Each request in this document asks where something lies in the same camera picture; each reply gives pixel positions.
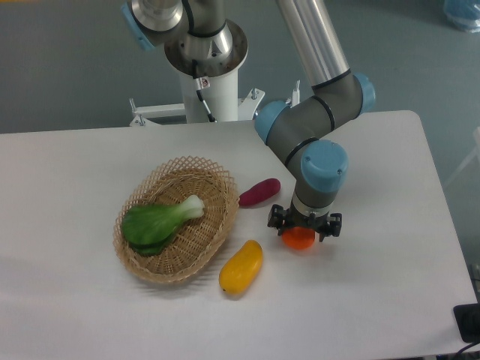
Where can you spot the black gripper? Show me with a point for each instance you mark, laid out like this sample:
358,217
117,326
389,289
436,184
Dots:
327,225

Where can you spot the orange fruit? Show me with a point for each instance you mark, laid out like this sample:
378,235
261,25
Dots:
298,238

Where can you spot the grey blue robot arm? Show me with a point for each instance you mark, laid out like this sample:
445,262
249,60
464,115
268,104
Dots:
296,131

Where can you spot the purple sweet potato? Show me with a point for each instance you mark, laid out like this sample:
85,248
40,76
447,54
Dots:
260,192

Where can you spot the yellow mango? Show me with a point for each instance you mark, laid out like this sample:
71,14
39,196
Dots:
241,269

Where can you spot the green bok choy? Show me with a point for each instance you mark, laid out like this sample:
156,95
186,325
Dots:
148,229

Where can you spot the black device at edge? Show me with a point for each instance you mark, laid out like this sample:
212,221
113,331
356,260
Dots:
467,319

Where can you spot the blue object on floor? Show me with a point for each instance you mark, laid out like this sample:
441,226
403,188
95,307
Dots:
464,14

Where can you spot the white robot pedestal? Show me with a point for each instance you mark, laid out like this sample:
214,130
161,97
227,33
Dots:
208,72

